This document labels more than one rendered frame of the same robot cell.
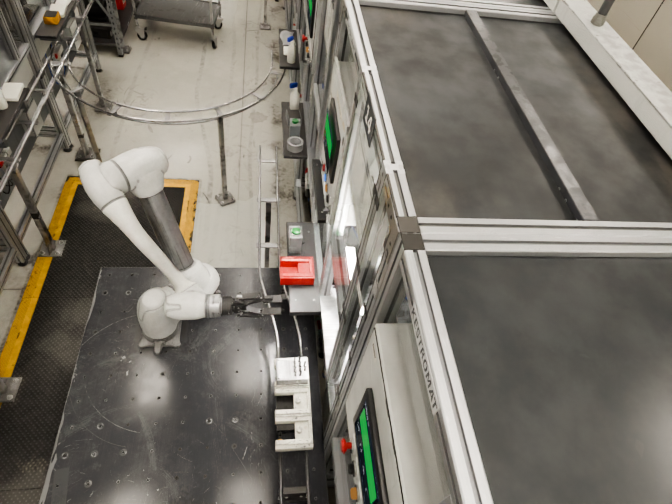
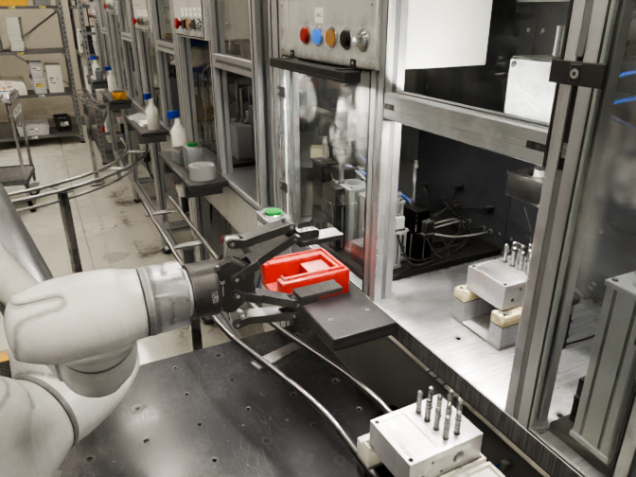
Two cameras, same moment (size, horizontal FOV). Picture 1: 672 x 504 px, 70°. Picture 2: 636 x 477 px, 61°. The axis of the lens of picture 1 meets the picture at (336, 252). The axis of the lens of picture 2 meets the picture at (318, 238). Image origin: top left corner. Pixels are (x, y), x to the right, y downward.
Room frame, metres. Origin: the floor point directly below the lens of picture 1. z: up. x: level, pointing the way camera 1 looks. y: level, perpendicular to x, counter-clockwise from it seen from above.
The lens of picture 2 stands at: (0.29, 0.35, 1.47)
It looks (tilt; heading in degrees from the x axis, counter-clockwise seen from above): 23 degrees down; 348
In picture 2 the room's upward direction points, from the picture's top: straight up
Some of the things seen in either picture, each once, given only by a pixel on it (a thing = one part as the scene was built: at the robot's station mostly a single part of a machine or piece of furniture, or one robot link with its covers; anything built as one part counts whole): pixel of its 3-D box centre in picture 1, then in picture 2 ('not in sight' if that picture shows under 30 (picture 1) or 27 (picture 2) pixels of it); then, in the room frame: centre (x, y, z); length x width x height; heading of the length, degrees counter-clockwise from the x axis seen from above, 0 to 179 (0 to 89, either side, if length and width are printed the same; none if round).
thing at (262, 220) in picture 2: (297, 239); (277, 235); (1.48, 0.20, 0.97); 0.08 x 0.08 x 0.12; 15
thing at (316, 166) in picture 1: (320, 187); (310, 63); (1.45, 0.12, 1.37); 0.36 x 0.04 x 0.04; 15
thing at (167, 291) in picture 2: (214, 305); (166, 296); (0.94, 0.41, 1.12); 0.09 x 0.06 x 0.09; 15
